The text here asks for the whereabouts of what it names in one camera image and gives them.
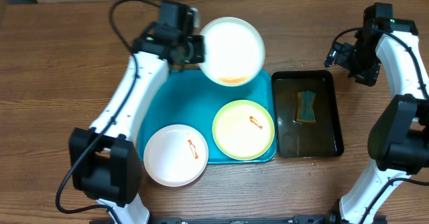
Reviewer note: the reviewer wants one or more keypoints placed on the white plate with sauce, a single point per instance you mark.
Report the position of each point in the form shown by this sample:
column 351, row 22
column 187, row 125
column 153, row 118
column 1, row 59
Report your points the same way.
column 234, row 51

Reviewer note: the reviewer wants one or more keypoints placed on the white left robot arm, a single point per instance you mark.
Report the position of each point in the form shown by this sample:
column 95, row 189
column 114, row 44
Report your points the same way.
column 105, row 165

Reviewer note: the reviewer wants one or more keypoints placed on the white plate lower left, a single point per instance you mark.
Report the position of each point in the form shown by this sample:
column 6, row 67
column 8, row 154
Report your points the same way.
column 176, row 155

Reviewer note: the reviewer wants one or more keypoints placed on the light green plate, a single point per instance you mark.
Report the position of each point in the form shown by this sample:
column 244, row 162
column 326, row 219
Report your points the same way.
column 243, row 130

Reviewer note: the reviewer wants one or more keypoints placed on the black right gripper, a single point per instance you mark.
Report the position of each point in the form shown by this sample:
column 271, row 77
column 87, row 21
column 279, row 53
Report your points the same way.
column 342, row 58

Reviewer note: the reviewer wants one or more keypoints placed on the black water-filled tray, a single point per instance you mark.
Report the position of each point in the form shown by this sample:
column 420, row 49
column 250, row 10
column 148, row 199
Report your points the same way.
column 320, row 139

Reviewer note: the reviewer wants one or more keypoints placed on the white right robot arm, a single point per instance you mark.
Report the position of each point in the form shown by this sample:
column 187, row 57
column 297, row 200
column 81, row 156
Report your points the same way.
column 398, row 142

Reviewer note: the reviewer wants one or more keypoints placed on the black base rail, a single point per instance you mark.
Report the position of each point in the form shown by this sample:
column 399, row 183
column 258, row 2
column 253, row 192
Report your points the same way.
column 297, row 219

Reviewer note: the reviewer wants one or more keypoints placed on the green yellow sponge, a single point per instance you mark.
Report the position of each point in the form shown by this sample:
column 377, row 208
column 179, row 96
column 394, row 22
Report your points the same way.
column 304, row 109

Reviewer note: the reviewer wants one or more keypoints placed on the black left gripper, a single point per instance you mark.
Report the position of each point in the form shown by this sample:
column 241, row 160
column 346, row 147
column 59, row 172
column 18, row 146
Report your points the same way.
column 199, row 42

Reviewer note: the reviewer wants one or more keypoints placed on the teal plastic tray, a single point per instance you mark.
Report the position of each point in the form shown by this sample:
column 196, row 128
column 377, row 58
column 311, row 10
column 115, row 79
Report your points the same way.
column 190, row 98

